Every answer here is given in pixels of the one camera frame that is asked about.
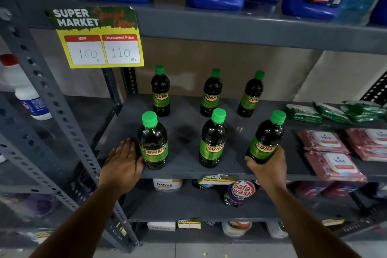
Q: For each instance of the person's left hand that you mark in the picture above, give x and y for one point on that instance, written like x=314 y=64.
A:
x=119 y=168

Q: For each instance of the person's right hand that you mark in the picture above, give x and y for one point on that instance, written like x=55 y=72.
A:
x=270 y=174

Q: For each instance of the person's left thumb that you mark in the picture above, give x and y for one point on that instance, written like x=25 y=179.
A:
x=140 y=163

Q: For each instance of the person's right thumb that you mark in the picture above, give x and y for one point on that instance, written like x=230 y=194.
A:
x=251 y=161

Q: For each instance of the dark green-capped cleaner bottle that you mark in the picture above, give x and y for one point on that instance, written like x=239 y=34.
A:
x=266 y=138

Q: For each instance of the person's right forearm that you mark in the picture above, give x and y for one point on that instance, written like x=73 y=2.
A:
x=299 y=224

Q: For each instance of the person's left forearm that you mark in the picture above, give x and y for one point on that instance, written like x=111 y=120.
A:
x=81 y=224

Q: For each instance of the group of dark cleaner bottles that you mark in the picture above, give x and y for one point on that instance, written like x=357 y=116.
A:
x=152 y=143

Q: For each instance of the purple detergent pouch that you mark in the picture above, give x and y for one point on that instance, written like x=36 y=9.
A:
x=240 y=192

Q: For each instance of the white plastic tub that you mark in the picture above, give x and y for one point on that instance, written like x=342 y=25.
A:
x=167 y=184

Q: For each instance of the dark blue packet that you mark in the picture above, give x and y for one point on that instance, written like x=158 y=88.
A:
x=202 y=185

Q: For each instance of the white cardboard box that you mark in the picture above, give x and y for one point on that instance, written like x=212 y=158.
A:
x=161 y=226

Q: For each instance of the white tub orange label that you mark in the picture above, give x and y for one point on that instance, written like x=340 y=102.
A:
x=236 y=228

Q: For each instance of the green wipes packet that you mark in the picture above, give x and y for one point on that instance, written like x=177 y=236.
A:
x=359 y=117
x=364 y=107
x=304 y=113
x=332 y=112

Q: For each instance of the white plastic container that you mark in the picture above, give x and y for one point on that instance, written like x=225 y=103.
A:
x=277 y=230

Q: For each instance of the pink wipes packet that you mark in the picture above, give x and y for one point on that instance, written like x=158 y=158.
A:
x=323 y=141
x=370 y=153
x=335 y=165
x=367 y=137
x=320 y=189

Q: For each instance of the grey slotted side rack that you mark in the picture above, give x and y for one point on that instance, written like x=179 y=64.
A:
x=81 y=109

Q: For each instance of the yellow green price sign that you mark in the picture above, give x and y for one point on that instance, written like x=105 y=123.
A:
x=99 y=37

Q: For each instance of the white bottle red cap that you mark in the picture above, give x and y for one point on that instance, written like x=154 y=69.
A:
x=24 y=85

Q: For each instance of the grey metal shelving rack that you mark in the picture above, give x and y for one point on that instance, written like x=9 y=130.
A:
x=193 y=29

